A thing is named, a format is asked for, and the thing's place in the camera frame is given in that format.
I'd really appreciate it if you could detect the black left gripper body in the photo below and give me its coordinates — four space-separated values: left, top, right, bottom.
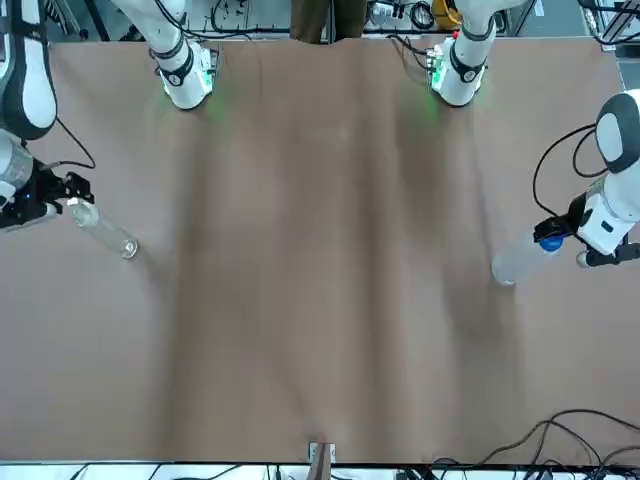
559 191 590 236

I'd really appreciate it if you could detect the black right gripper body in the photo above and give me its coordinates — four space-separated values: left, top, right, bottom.
0 167 70 232

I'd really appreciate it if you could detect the clear condiment bottle white cap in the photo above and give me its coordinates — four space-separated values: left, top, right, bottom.
65 197 140 261

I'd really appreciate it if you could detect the clear drink bottle blue cap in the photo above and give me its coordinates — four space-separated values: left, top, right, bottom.
490 227 566 287

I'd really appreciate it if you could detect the person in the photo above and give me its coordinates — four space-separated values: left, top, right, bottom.
288 0 370 46

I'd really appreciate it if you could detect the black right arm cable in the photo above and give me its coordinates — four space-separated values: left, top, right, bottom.
37 117 97 171

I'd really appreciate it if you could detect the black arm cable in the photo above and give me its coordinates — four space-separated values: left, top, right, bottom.
37 117 97 171
531 123 609 221

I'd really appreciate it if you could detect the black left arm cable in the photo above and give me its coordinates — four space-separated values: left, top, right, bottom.
531 123 609 221

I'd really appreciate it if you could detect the black desk cable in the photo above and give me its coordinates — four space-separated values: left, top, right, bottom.
430 408 640 480

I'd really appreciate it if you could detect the aluminium frame post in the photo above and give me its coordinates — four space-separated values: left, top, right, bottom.
579 0 640 51

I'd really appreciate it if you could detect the grey mount bracket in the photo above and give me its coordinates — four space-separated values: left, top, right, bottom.
308 441 337 464

